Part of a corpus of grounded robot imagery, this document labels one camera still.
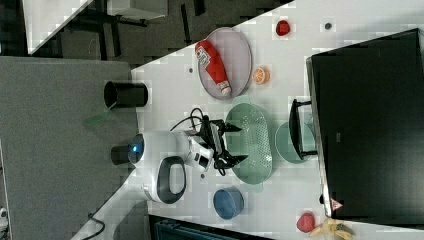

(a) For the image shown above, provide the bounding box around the black toaster oven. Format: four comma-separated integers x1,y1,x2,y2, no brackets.
289,29,424,229

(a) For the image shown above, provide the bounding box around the red ketchup bottle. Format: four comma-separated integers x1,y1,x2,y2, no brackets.
195,40,232,96

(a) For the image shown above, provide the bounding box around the orange slice toy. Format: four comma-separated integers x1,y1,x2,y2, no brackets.
253,67,270,85

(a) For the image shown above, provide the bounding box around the green plastic spatula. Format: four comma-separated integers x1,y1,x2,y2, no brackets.
83,103,115,126

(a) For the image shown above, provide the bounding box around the red apple toy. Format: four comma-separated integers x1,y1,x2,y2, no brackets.
296,212,315,233

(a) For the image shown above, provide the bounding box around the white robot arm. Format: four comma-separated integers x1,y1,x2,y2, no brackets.
111,116,246,204

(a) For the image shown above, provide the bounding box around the grey round plate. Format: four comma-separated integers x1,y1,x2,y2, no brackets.
197,27,252,100

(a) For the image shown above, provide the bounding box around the yellow banana toy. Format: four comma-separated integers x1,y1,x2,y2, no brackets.
309,218,353,240

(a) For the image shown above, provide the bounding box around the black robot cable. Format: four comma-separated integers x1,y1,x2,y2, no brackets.
169,107,206,132

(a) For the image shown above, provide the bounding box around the red strawberry toy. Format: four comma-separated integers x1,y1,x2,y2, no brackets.
276,20,291,36

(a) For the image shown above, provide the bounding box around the green plastic cup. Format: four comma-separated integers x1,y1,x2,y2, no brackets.
275,122,316,164

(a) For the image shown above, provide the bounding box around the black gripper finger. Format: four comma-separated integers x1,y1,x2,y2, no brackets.
224,122,241,132
223,155,247,169

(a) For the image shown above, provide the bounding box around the blue plastic cup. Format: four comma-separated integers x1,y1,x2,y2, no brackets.
213,187,244,220

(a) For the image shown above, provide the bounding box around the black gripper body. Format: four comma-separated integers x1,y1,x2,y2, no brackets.
198,115,230,170

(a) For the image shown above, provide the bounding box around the green oval plastic strainer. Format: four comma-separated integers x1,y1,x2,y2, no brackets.
226,103,273,185

